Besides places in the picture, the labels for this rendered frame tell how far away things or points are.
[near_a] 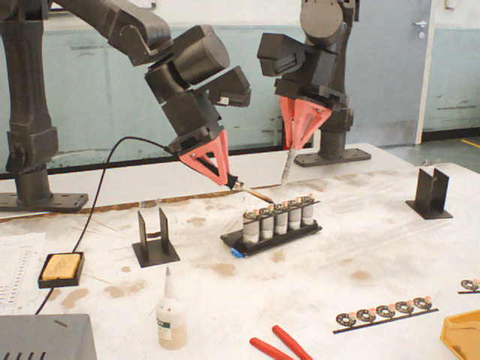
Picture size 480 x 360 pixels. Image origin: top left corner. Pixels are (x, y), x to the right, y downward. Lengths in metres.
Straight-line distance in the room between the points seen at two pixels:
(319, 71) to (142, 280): 0.39
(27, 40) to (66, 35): 2.34
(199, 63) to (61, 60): 2.58
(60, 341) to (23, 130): 0.52
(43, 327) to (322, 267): 0.41
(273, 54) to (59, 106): 2.69
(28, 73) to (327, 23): 0.51
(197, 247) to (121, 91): 2.57
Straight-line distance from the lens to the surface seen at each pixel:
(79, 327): 0.44
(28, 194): 0.94
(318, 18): 0.65
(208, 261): 0.70
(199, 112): 0.68
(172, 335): 0.53
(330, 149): 1.14
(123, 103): 3.26
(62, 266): 0.71
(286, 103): 0.71
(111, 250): 0.75
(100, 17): 0.73
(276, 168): 1.09
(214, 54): 0.66
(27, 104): 0.87
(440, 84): 4.37
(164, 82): 0.69
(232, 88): 0.67
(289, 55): 0.66
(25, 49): 0.86
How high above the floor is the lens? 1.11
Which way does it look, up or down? 21 degrees down
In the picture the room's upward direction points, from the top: straight up
